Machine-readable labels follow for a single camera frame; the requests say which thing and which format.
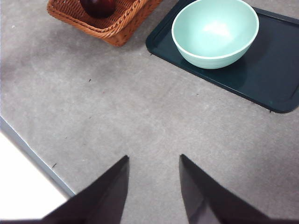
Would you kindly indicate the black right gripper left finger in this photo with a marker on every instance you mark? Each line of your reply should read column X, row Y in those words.
column 102, row 200

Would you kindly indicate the teal bowl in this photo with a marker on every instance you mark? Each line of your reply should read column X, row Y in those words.
column 215, row 30

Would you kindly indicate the dark red plum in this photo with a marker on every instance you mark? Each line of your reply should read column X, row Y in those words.
column 98, row 8

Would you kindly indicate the black tray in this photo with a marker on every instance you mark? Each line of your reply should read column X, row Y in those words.
column 268, row 70

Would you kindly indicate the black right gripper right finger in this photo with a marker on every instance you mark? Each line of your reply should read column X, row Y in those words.
column 210, row 205

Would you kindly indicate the brown wicker basket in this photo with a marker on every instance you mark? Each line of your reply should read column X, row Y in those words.
column 116, row 30

